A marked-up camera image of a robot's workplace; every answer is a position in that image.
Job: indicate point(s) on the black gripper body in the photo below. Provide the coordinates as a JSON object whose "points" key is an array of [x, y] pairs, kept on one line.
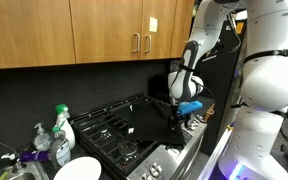
{"points": [[180, 120]]}

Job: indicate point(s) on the black towel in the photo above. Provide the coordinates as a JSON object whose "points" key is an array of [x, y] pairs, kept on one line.
{"points": [[150, 123]]}

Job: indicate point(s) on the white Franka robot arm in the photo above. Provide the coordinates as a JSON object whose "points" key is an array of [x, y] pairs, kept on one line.
{"points": [[270, 83]]}

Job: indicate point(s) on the silver stove knob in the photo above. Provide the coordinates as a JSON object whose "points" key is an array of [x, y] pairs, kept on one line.
{"points": [[200, 118], [193, 126], [155, 169], [145, 177]]}

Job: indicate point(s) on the wooden base cabinet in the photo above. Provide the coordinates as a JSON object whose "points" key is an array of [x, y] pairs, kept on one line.
{"points": [[210, 112]]}

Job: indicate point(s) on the black microwave oven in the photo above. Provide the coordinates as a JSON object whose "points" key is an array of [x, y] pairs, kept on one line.
{"points": [[159, 88]]}

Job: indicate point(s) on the stainless steel gas stove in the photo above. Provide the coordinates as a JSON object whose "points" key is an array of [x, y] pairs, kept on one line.
{"points": [[170, 160]]}

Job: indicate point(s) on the yellow sticky note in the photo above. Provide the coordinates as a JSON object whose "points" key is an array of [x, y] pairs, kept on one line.
{"points": [[153, 24]]}

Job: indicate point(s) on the yellow label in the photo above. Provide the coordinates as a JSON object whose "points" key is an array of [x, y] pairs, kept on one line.
{"points": [[240, 27]]}

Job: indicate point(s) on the white plate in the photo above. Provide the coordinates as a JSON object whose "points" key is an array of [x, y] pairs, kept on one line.
{"points": [[79, 170]]}

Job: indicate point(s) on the white spray bottle green trigger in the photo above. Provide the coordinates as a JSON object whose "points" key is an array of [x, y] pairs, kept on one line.
{"points": [[67, 131]]}

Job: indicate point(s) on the clear dish soap bottle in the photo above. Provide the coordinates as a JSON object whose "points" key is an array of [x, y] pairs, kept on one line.
{"points": [[60, 151]]}

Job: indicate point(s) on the clear soap pump dispenser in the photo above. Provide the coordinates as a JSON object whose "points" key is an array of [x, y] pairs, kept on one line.
{"points": [[42, 141]]}

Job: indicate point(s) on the purple bottle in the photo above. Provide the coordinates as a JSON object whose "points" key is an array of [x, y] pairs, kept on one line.
{"points": [[34, 155]]}

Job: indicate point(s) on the stainless steel sink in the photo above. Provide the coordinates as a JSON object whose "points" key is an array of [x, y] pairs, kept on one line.
{"points": [[34, 171]]}

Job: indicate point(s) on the chrome faucet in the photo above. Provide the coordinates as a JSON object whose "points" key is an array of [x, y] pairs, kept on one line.
{"points": [[17, 165]]}

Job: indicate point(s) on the aluminium frame rail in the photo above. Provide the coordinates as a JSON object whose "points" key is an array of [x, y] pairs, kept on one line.
{"points": [[217, 150]]}

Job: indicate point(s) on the wooden wall cabinet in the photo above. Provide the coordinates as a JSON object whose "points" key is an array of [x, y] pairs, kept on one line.
{"points": [[27, 33]]}

